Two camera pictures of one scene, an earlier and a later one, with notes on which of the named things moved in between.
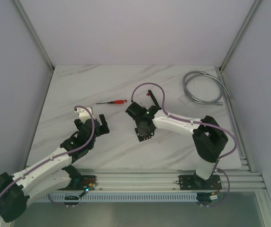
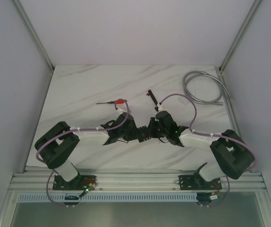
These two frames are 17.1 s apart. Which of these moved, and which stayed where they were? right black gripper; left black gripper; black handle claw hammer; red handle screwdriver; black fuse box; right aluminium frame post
Moved: right black gripper; left black gripper
Stayed: red handle screwdriver; right aluminium frame post; black handle claw hammer; black fuse box
